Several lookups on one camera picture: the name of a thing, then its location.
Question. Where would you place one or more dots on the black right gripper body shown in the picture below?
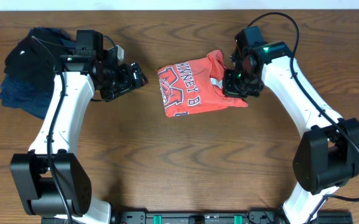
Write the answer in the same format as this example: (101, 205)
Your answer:
(241, 84)

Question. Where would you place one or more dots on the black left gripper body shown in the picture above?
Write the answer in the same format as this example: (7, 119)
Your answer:
(118, 82)

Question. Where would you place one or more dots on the red t-shirt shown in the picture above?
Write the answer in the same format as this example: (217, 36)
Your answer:
(195, 86)

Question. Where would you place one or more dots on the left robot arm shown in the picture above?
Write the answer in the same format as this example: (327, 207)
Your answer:
(49, 178)

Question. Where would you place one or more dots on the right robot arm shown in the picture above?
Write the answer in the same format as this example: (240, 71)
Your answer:
(328, 154)

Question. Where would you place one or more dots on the black folded shirt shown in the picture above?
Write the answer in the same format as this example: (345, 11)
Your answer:
(36, 57)

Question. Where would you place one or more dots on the navy blue folded shirt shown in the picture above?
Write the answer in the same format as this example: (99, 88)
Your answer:
(17, 94)

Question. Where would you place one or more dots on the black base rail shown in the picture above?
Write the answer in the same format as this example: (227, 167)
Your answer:
(250, 217)

